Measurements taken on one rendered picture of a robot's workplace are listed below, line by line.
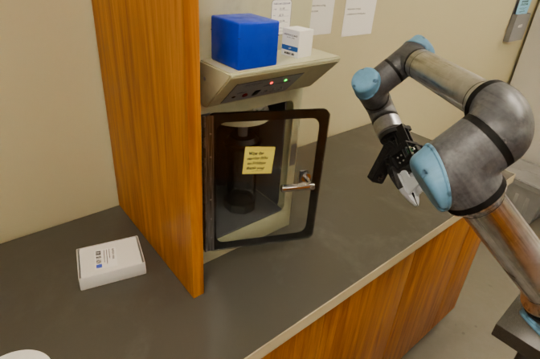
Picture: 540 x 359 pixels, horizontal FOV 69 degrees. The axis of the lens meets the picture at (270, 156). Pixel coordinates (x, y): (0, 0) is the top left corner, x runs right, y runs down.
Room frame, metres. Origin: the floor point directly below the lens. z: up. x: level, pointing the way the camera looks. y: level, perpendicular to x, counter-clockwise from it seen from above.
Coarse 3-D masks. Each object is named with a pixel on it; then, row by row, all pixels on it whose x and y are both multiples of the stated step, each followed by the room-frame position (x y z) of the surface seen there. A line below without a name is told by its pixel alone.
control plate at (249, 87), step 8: (304, 72) 0.90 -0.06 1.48; (264, 80) 0.83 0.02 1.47; (272, 80) 0.85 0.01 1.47; (280, 80) 0.87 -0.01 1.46; (288, 80) 0.90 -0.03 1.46; (240, 88) 0.80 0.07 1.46; (248, 88) 0.82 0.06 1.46; (256, 88) 0.85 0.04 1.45; (264, 88) 0.87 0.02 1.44; (280, 88) 0.92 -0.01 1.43; (240, 96) 0.84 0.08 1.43; (248, 96) 0.87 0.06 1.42
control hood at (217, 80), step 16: (208, 64) 0.80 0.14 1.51; (224, 64) 0.80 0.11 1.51; (288, 64) 0.84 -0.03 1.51; (304, 64) 0.87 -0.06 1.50; (320, 64) 0.91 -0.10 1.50; (208, 80) 0.80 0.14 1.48; (224, 80) 0.75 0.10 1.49; (240, 80) 0.77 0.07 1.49; (256, 80) 0.81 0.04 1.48; (304, 80) 0.95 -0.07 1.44; (208, 96) 0.80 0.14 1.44; (224, 96) 0.80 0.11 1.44; (256, 96) 0.89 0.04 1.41
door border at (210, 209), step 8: (208, 120) 0.82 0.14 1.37; (208, 128) 0.82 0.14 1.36; (208, 136) 0.82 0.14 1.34; (208, 144) 0.82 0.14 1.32; (208, 152) 0.82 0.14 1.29; (208, 160) 0.82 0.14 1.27; (208, 168) 0.82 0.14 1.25; (208, 176) 0.82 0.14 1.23; (208, 184) 0.82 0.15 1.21; (208, 192) 0.82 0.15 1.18; (208, 200) 0.82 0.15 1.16; (208, 208) 0.82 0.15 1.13; (208, 216) 0.82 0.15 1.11; (208, 224) 0.82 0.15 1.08; (208, 232) 0.82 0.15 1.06; (208, 240) 0.82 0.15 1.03; (208, 248) 0.82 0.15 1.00
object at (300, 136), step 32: (224, 128) 0.83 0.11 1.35; (256, 128) 0.86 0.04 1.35; (288, 128) 0.88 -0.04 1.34; (320, 128) 0.91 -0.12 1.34; (224, 160) 0.83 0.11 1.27; (288, 160) 0.88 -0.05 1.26; (320, 160) 0.91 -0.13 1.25; (224, 192) 0.83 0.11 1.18; (256, 192) 0.86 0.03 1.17; (288, 192) 0.89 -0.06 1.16; (224, 224) 0.83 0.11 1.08; (256, 224) 0.86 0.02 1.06; (288, 224) 0.89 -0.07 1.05
